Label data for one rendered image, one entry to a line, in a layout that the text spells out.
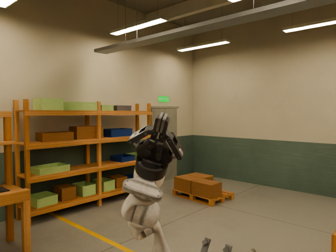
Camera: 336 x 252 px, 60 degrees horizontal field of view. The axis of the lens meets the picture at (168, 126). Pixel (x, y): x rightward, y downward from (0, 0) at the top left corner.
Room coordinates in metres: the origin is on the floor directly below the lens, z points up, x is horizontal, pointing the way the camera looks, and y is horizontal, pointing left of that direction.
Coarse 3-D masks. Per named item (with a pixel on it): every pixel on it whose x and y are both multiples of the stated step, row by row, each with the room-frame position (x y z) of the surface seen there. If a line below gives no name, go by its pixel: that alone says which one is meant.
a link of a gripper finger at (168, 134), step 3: (168, 117) 0.59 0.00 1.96; (165, 120) 0.58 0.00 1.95; (168, 120) 0.59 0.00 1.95; (165, 123) 0.59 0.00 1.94; (165, 126) 0.59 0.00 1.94; (165, 129) 0.60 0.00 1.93; (159, 132) 0.60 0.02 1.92; (162, 132) 0.60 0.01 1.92; (165, 132) 0.60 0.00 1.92; (168, 132) 0.61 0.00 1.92; (165, 135) 0.60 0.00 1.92; (168, 135) 0.61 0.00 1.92; (171, 135) 0.61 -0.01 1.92; (165, 138) 0.61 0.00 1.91
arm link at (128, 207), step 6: (126, 198) 0.76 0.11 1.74; (132, 198) 0.71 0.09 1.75; (138, 198) 0.70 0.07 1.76; (144, 198) 0.69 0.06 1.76; (126, 204) 0.74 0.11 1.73; (132, 204) 0.72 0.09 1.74; (138, 204) 0.71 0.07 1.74; (144, 204) 0.71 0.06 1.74; (150, 204) 0.71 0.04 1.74; (126, 210) 0.74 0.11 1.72; (132, 210) 0.74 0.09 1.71; (126, 216) 0.75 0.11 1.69; (132, 216) 0.75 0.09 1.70
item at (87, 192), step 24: (24, 120) 4.94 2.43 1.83; (96, 120) 6.06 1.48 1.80; (24, 144) 4.95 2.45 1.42; (48, 144) 5.19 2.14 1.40; (72, 144) 5.54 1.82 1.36; (96, 144) 6.06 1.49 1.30; (24, 168) 4.97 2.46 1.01; (48, 168) 5.26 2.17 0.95; (72, 168) 5.79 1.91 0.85; (96, 168) 5.94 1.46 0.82; (48, 192) 5.61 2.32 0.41; (72, 192) 5.66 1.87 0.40; (96, 192) 6.14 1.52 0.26; (120, 192) 6.40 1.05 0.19
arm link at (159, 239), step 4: (156, 224) 1.03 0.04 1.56; (148, 228) 1.02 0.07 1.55; (152, 228) 1.02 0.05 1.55; (156, 228) 1.03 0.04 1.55; (160, 228) 1.05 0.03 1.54; (144, 232) 1.01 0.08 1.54; (148, 232) 1.02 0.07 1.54; (152, 232) 1.03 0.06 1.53; (156, 232) 1.04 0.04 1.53; (160, 232) 1.04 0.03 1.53; (156, 236) 1.06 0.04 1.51; (160, 236) 1.05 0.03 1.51; (164, 236) 1.08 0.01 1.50; (156, 240) 1.07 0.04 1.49; (160, 240) 1.06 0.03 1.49; (164, 240) 1.06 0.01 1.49; (156, 244) 1.07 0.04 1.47; (160, 244) 1.06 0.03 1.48; (164, 244) 1.06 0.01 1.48; (152, 248) 1.10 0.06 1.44; (156, 248) 1.07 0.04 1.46; (160, 248) 1.06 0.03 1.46; (164, 248) 1.06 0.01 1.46; (168, 248) 1.09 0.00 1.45
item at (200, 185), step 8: (176, 176) 6.88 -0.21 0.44; (184, 176) 6.88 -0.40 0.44; (192, 176) 6.88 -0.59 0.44; (200, 176) 6.88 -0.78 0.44; (208, 176) 6.89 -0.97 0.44; (176, 184) 6.82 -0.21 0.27; (184, 184) 6.61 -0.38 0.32; (192, 184) 6.41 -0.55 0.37; (200, 184) 6.25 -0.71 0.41; (208, 184) 6.11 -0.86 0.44; (216, 184) 6.18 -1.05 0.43; (176, 192) 6.85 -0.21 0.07; (184, 192) 6.60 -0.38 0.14; (192, 192) 6.41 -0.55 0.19; (200, 192) 6.25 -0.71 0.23; (208, 192) 6.10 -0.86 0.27; (216, 192) 6.18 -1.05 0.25; (224, 192) 6.63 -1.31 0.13; (232, 192) 6.57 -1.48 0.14; (192, 200) 6.42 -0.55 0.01; (200, 200) 6.36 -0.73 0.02; (208, 200) 6.09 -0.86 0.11; (216, 200) 6.37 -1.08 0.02; (224, 200) 6.32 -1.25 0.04
